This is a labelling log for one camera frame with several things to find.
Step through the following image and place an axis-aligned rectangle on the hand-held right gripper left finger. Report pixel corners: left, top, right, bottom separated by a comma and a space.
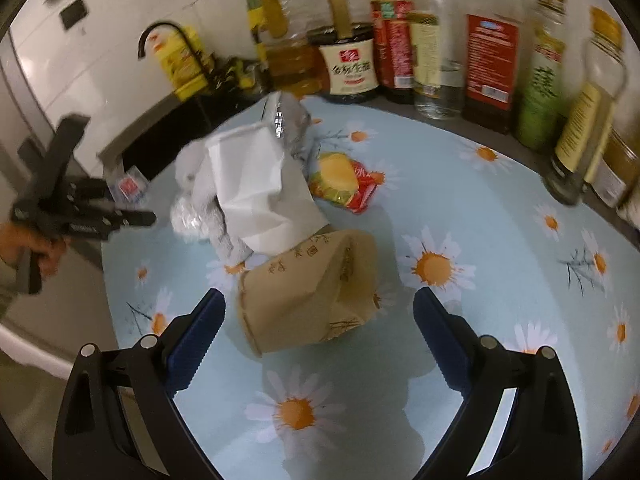
52, 287, 236, 480

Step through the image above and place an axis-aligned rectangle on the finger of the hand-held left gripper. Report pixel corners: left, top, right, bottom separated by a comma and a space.
102, 209, 157, 231
67, 179, 118, 203

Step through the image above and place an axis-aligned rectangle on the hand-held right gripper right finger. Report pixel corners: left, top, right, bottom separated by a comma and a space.
412, 287, 583, 480

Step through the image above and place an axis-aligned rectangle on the brown paper cup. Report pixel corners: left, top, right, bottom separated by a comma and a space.
236, 228, 381, 358

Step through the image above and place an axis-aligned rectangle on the white tissue paper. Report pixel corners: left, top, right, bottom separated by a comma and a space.
205, 122, 331, 253

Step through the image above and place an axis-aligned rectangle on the silver foil wrapper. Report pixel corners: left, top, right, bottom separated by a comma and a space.
260, 91, 321, 161

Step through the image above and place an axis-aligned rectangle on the red yellow snack wrapper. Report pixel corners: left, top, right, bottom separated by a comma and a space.
307, 152, 386, 216

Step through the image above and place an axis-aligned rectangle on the person's left hand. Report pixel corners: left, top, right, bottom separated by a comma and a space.
0, 221, 68, 281

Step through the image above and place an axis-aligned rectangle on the small white red packet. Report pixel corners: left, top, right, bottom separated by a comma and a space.
117, 170, 148, 206

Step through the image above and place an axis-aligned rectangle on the kitchen sink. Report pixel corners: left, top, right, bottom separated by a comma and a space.
97, 92, 266, 181

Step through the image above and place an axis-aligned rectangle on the daisy print blue tablecloth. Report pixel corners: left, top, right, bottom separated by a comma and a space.
100, 95, 640, 480

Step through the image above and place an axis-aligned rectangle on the yellow dish soap bottle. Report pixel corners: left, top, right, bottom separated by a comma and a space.
150, 25, 211, 102

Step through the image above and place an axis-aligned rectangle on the black faucet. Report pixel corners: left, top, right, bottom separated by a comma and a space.
137, 21, 226, 92

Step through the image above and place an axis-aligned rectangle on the yellow cooking oil bottle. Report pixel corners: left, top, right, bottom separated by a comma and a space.
242, 0, 323, 98

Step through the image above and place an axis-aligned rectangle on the glass jar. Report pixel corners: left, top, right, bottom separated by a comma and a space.
590, 130, 640, 208

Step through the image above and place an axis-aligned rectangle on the clear glass bottle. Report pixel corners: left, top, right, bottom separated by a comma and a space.
407, 0, 468, 121

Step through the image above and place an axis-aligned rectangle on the yellow label glass bottle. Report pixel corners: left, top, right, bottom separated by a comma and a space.
542, 7, 630, 206

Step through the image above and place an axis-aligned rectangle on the green label bottle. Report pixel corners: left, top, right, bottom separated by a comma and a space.
515, 0, 571, 153

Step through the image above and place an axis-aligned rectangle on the dark bottle red label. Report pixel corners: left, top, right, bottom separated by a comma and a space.
462, 0, 526, 136

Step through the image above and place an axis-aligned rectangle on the tall red label bottle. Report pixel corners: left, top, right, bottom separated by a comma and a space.
369, 0, 418, 106

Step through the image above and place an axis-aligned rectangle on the dark wall outlet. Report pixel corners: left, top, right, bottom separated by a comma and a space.
59, 1, 90, 30

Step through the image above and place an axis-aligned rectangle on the dark sauce bottle gold handle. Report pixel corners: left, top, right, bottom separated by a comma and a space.
307, 0, 381, 106

